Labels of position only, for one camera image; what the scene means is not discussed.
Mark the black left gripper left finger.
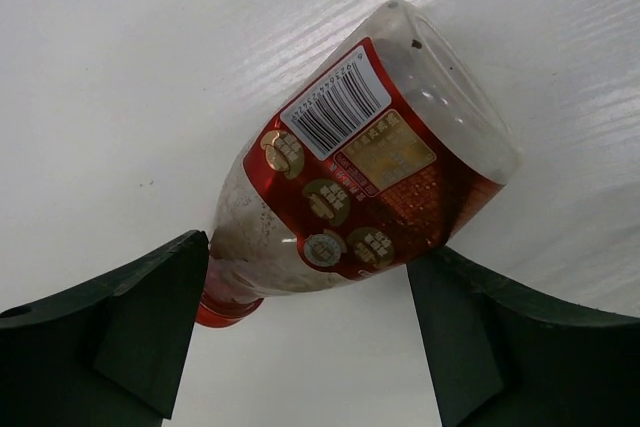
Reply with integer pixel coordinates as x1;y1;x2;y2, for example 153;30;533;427
1;230;208;426

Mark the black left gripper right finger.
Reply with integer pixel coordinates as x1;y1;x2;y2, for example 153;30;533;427
407;247;639;426

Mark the red cap red label bottle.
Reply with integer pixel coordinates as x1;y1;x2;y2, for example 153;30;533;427
196;0;519;328

